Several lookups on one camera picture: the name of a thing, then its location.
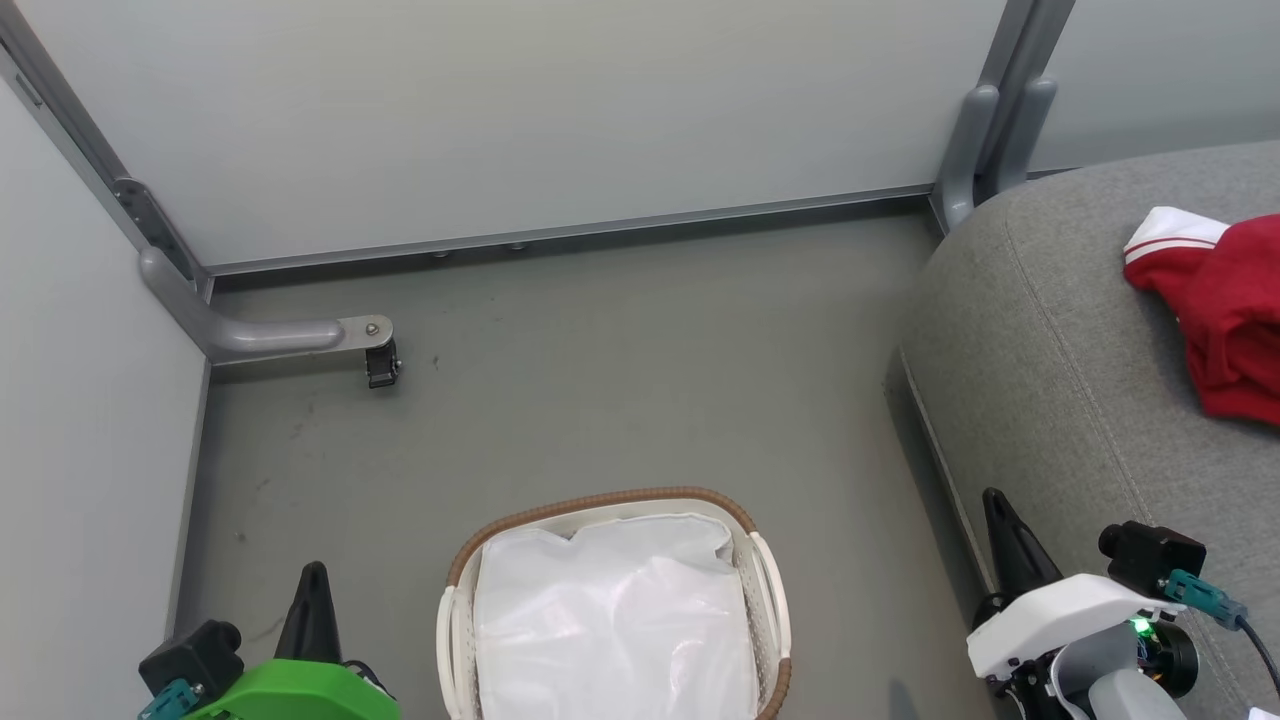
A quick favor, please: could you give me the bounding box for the red garment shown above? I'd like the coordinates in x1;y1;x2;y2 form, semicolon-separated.
1122;206;1280;430

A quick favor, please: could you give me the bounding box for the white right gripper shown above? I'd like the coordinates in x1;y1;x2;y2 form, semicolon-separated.
966;487;1189;683

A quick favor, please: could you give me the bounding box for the grey partition foot with plate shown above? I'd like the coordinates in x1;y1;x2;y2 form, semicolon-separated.
137;246;395;367

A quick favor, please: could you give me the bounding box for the white basket liner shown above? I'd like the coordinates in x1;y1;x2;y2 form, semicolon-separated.
472;513;760;720

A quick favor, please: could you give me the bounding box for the grey partition bottom rail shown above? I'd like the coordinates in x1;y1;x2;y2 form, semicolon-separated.
205;183;937;279

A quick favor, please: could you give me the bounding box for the white laundry basket brown rim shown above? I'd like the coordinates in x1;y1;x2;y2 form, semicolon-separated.
436;487;794;720

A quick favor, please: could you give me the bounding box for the black caster wheel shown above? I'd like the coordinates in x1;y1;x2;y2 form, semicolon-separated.
364;340;403;390

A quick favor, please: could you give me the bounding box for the grey fabric sofa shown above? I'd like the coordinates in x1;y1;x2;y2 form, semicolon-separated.
884;139;1280;720

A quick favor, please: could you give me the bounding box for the grey partition post with bracket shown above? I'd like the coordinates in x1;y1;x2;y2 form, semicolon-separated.
0;0;213;301

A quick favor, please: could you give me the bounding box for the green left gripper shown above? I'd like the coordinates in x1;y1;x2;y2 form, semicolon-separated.
200;561;403;720

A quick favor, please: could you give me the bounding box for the teal plug camera cable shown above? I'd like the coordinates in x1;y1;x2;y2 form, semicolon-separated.
137;679;206;720
1160;569;1280;693

